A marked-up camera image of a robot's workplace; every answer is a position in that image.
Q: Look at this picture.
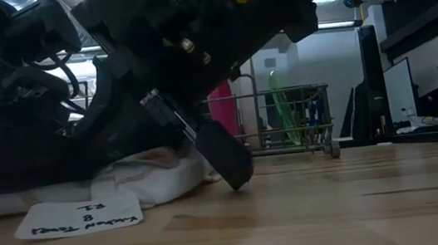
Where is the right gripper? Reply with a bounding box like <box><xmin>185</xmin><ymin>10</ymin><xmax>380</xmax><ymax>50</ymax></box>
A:
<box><xmin>73</xmin><ymin>0</ymin><xmax>331</xmax><ymax>151</ymax></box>

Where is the pink plate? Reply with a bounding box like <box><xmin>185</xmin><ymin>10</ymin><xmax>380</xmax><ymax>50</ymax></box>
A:
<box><xmin>205</xmin><ymin>79</ymin><xmax>242</xmax><ymax>140</ymax></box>

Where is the white towel with red stripes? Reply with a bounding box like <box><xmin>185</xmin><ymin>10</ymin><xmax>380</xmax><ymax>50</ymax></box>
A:
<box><xmin>0</xmin><ymin>139</ymin><xmax>225</xmax><ymax>228</ymax></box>

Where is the translucent green plate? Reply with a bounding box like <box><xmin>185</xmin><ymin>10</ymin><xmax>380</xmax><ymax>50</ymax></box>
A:
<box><xmin>265</xmin><ymin>67</ymin><xmax>303</xmax><ymax>149</ymax></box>

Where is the white handwritten label card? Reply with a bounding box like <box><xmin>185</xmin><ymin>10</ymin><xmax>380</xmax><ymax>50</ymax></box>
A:
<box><xmin>10</xmin><ymin>190</ymin><xmax>145</xmax><ymax>243</ymax></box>

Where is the black shelf cart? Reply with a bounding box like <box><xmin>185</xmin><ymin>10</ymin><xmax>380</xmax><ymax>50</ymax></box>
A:
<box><xmin>263</xmin><ymin>82</ymin><xmax>332</xmax><ymax>134</ymax></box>

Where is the long ceiling light strip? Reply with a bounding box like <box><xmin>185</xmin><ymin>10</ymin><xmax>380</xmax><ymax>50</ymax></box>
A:
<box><xmin>315</xmin><ymin>17</ymin><xmax>359</xmax><ymax>32</ymax></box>

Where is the white board panel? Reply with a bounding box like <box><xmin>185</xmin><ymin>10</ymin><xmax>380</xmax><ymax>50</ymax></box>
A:
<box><xmin>381</xmin><ymin>56</ymin><xmax>420</xmax><ymax>126</ymax></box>

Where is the grey wire dish rack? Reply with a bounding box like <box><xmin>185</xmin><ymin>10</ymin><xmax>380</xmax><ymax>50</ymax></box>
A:
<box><xmin>199</xmin><ymin>62</ymin><xmax>342</xmax><ymax>174</ymax></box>

